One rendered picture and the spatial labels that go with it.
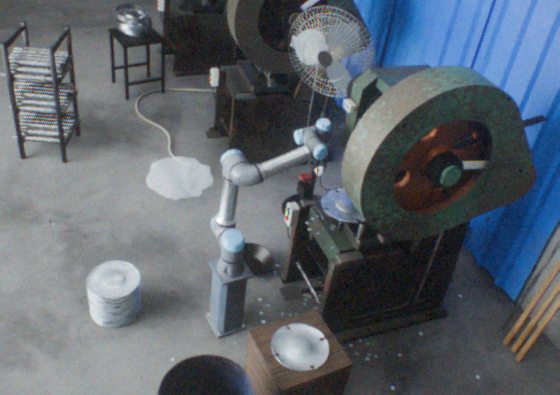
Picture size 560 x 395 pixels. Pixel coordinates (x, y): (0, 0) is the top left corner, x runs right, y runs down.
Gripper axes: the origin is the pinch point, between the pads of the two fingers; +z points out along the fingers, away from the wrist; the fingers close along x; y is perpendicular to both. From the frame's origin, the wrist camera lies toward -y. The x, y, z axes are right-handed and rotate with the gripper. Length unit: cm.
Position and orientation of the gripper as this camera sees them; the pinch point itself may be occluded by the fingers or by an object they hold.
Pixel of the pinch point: (317, 174)
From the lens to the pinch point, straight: 314.2
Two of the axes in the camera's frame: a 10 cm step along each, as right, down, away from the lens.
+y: 6.0, -5.5, 5.8
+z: -0.2, 7.2, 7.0
